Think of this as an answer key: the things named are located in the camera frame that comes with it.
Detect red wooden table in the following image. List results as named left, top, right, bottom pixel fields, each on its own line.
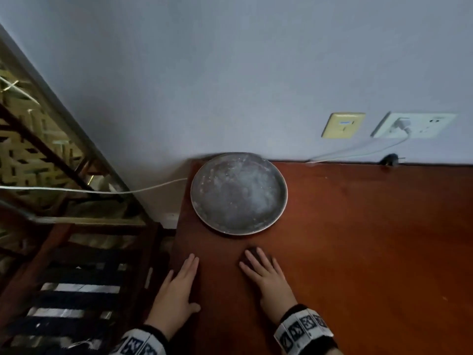
left=168, top=158, right=473, bottom=355

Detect brown cleaning cloth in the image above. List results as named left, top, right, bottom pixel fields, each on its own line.
left=239, top=247, right=274, bottom=272

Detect gold lattice screen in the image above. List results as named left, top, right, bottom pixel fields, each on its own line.
left=0, top=62, right=93, bottom=211

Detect white power plug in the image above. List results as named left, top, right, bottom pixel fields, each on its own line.
left=392, top=118, right=413, bottom=134

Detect beige wall plate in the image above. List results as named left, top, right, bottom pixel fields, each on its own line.
left=321, top=112, right=367, bottom=140

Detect white wall power socket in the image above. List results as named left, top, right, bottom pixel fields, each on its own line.
left=371, top=111, right=459, bottom=140

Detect black power plug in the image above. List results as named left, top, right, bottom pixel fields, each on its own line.
left=380, top=154, right=406, bottom=167

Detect red wooden rack black straps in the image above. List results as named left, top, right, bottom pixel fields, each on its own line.
left=0, top=221, right=163, bottom=355

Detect round grey metal tray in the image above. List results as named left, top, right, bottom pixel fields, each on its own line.
left=190, top=152, right=289, bottom=236

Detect person's right hand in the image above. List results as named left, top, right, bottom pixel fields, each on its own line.
left=238, top=247, right=298, bottom=326

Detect person's left hand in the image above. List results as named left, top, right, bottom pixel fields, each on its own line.
left=145, top=253, right=202, bottom=341

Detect white paper sheet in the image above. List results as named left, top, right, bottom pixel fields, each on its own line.
left=11, top=262, right=128, bottom=348

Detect wooden folding luggage rack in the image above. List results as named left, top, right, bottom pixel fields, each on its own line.
left=0, top=103, right=125, bottom=202

